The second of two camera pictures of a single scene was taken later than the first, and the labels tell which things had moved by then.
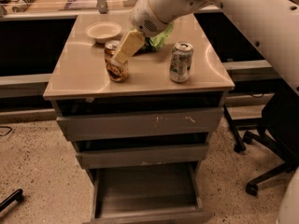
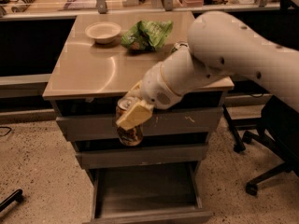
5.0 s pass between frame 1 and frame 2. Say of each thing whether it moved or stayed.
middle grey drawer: stayed
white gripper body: moved
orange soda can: moved
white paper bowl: stayed
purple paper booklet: stayed
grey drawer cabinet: stayed
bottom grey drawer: stayed
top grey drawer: stayed
